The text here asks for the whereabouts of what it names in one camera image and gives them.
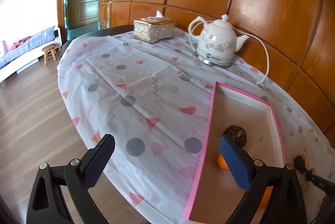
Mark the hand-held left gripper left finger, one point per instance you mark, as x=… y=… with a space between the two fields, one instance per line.
x=98 y=163

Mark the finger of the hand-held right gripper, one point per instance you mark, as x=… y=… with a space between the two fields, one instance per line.
x=318 y=182

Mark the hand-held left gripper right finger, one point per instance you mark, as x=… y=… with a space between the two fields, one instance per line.
x=235 y=165

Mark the orange with stem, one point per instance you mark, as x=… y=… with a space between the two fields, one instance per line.
x=222 y=163
x=264 y=197

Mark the dark water chestnut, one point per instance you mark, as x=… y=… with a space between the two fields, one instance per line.
x=236 y=133
x=299 y=163

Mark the pink cardboard tray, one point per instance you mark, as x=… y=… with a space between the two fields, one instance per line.
x=235 y=114

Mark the patterned white tablecloth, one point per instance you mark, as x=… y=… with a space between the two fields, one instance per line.
x=144 y=87

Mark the small wooden stool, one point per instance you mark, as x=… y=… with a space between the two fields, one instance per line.
x=49 y=52

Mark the white ceramic electric kettle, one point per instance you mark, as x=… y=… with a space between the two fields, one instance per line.
x=214 y=40

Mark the blue plaid sofa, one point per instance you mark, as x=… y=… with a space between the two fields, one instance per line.
x=31 y=48

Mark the red cloth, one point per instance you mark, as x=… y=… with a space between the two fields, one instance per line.
x=21 y=42

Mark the ornate silver tissue box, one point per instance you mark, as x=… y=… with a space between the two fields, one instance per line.
x=153 y=30

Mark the pink cup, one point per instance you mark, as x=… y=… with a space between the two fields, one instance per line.
x=4 y=47

